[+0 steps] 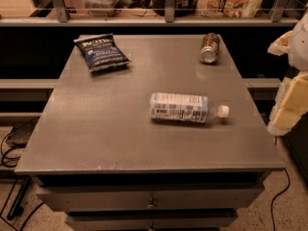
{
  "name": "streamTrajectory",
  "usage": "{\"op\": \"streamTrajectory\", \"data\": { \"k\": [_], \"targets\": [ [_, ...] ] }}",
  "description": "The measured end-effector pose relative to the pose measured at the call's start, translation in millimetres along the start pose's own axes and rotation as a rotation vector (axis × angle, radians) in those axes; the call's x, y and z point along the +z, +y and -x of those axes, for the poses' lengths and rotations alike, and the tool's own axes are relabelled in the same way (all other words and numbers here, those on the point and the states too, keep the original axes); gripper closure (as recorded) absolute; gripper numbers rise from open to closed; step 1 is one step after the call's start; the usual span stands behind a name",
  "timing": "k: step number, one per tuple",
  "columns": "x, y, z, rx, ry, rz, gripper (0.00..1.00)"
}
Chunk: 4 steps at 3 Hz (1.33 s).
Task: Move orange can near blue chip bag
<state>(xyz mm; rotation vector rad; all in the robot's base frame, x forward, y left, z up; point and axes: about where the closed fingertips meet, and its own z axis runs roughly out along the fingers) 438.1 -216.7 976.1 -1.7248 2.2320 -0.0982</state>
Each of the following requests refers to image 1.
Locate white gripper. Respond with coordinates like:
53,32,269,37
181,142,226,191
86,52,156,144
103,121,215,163
268,13,308,136

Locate orange soda can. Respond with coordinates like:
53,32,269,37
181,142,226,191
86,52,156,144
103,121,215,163
199,33,219,64

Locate colourful snack bag on shelf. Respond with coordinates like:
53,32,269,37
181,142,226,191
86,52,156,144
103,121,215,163
201,0,263,18

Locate blue chip bag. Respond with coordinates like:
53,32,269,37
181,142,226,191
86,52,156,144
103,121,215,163
74,34,130,72

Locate clear plastic water bottle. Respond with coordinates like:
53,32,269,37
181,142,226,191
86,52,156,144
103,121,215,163
149,92,230,123

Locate grey drawer cabinet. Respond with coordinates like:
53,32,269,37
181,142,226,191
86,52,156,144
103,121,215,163
15,36,285,231

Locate grey metal shelf rail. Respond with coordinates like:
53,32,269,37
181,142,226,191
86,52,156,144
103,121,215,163
0,0,307,27

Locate black cable on floor right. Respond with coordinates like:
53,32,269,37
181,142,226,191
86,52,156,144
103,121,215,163
269,168,292,231

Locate black cables on floor left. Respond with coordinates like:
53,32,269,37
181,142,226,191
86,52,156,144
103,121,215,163
0,117,44,231

